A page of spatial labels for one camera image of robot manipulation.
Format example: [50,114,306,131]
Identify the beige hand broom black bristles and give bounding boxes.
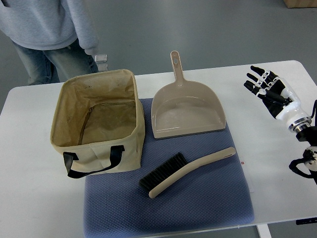
[139,147,236,198]

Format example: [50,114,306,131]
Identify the yellow fabric bag black handle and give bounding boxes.
[50,69,145,179]

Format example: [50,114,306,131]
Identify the person in grey hoodie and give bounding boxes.
[0,0,99,85]

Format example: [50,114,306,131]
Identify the clear plastic box on floor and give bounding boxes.
[95,54,108,72]

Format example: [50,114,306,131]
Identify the beige plastic dustpan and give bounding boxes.
[151,51,226,139]

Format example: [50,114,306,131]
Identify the white table leg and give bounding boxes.
[257,224,272,238]

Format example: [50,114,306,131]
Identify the cardboard box corner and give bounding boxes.
[284,0,317,8]

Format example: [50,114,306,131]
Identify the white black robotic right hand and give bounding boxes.
[244,65,311,127]

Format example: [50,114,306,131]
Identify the black table control panel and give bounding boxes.
[296,217,317,225]

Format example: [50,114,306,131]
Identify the blue textured mat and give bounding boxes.
[84,99,254,238]

